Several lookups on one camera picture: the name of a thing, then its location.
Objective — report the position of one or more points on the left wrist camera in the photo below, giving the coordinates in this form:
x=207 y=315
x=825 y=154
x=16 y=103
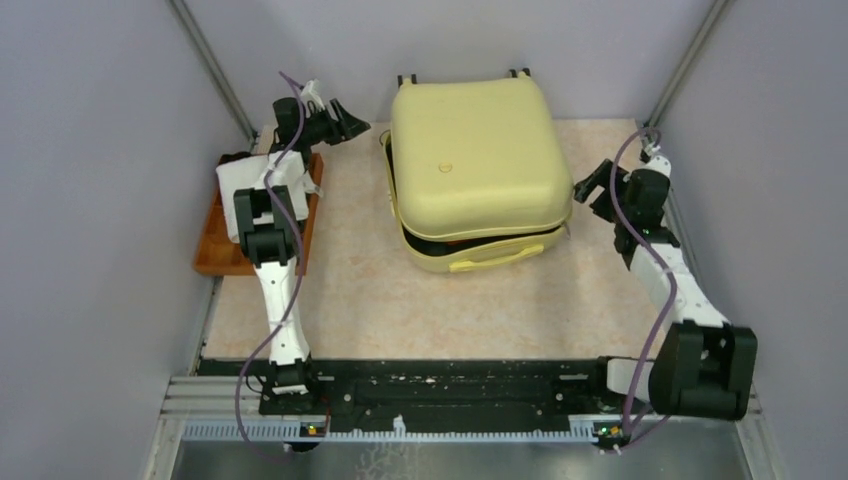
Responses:
x=310 y=95

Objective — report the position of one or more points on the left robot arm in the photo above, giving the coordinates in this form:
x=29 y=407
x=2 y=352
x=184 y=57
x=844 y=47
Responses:
x=269 y=231

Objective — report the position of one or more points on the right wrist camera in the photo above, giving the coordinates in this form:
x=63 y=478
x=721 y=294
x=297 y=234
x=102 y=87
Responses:
x=654 y=160

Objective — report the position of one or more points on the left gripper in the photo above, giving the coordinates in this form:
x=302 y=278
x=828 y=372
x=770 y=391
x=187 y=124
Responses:
x=346 y=126

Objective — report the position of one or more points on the aluminium rail frame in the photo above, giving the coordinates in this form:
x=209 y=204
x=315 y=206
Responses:
x=509 y=353

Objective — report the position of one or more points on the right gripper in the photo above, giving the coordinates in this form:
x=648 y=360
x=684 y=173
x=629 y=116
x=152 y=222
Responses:
x=601 y=177

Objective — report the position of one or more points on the white folded cloth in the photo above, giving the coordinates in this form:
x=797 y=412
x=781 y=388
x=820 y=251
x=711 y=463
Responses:
x=249 y=173

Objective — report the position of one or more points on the right corner aluminium post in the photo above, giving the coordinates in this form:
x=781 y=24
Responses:
x=676 y=83

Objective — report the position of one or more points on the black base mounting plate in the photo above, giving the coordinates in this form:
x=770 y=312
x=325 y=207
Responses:
x=428 y=401

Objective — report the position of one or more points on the corner aluminium post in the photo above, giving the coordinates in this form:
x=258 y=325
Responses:
x=676 y=83
x=204 y=53

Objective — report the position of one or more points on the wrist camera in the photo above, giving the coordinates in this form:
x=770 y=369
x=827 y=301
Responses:
x=654 y=160
x=310 y=95

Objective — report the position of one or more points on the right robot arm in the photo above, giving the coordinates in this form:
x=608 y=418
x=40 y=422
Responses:
x=705 y=365

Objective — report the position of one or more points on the left corner aluminium post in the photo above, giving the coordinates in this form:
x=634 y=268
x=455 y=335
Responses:
x=204 y=53

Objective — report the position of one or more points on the yellow hard-shell suitcase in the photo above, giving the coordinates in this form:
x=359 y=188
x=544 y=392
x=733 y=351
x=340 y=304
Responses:
x=477 y=175

